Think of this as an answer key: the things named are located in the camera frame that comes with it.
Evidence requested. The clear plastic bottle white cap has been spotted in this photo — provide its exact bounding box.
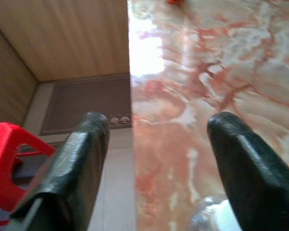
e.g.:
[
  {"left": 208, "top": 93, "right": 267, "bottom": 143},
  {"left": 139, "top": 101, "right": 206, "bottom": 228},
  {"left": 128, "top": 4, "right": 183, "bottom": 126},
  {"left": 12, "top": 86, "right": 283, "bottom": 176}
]
[{"left": 190, "top": 196, "right": 243, "bottom": 231}]

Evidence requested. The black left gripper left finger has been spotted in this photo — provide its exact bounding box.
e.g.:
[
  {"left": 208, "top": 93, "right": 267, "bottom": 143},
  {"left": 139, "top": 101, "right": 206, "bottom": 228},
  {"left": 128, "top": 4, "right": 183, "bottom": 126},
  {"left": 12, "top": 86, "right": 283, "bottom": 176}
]
[{"left": 4, "top": 111, "right": 110, "bottom": 231}]

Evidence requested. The brown floor mat pale border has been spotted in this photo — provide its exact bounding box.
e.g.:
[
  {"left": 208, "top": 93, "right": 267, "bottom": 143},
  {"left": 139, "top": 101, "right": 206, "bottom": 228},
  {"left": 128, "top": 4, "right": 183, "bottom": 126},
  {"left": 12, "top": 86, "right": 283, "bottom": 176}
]
[{"left": 39, "top": 74, "right": 132, "bottom": 136}]

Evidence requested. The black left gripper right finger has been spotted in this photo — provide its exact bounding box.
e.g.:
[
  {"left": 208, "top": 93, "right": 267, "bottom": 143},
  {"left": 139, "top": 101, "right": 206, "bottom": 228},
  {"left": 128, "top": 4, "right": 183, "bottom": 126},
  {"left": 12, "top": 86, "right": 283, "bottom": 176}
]
[{"left": 207, "top": 112, "right": 289, "bottom": 231}]

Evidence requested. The red plastic stool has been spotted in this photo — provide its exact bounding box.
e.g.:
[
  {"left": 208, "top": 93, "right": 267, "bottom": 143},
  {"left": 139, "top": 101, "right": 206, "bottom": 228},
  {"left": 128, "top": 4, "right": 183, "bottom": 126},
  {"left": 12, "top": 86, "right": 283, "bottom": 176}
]
[{"left": 0, "top": 122, "right": 56, "bottom": 228}]

